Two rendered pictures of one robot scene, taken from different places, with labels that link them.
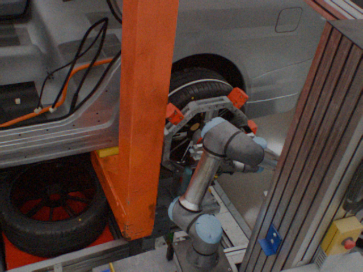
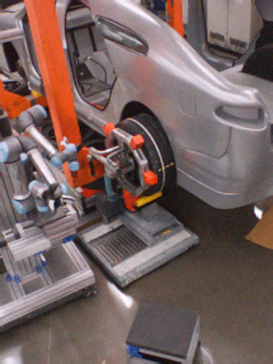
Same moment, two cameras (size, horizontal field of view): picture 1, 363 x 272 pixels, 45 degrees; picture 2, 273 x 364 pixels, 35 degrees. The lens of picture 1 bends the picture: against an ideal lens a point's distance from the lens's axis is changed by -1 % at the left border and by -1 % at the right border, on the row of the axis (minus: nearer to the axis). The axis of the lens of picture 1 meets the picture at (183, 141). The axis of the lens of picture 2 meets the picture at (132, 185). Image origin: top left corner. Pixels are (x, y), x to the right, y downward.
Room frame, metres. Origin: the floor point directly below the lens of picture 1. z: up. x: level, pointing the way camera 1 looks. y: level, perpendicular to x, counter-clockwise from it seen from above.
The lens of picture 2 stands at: (2.06, -3.15, 2.66)
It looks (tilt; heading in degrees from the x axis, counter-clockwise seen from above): 34 degrees down; 90
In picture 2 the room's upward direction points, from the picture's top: 7 degrees counter-clockwise
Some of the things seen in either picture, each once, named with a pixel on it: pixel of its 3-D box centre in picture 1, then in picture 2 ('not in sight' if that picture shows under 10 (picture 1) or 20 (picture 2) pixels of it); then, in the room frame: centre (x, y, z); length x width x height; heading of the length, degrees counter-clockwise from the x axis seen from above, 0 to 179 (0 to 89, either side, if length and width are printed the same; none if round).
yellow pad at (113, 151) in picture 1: (106, 145); not in sight; (2.00, 0.46, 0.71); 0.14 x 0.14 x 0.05; 30
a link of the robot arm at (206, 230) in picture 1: (206, 232); (23, 163); (1.22, -0.16, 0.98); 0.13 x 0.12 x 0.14; 49
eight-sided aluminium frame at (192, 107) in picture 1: (203, 138); (126, 162); (2.03, -0.12, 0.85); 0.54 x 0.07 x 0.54; 120
